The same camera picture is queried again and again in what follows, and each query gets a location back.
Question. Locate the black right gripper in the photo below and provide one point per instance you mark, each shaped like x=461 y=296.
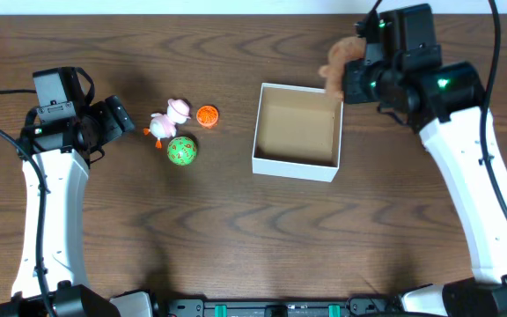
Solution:
x=357 y=71

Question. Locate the brown plush toy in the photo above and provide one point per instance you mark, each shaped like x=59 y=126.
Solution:
x=343 y=51

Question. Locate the pink toy duck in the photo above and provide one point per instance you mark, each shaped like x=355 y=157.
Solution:
x=165 y=125

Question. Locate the orange ridged toy ball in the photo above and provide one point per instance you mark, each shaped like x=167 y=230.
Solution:
x=207 y=116

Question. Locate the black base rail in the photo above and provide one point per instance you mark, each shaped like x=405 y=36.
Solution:
x=145 y=303

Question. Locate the green numbered ball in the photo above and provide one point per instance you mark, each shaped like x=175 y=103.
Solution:
x=182 y=150

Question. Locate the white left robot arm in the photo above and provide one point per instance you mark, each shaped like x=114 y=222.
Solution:
x=55 y=146

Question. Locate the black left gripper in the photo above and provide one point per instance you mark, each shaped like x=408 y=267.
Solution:
x=119 y=114

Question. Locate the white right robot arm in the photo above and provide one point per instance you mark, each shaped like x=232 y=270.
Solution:
x=444 y=106

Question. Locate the white cardboard box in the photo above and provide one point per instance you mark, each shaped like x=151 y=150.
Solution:
x=298 y=133

